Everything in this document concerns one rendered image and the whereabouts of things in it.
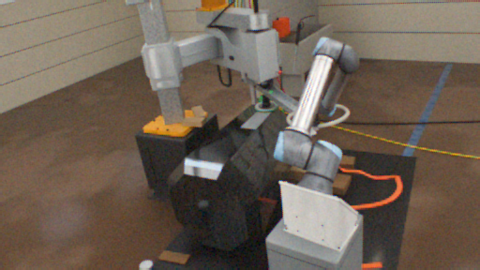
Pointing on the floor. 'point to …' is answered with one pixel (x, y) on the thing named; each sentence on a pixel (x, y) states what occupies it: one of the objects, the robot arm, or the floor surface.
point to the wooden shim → (174, 257)
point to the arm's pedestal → (312, 251)
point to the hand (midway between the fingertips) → (310, 135)
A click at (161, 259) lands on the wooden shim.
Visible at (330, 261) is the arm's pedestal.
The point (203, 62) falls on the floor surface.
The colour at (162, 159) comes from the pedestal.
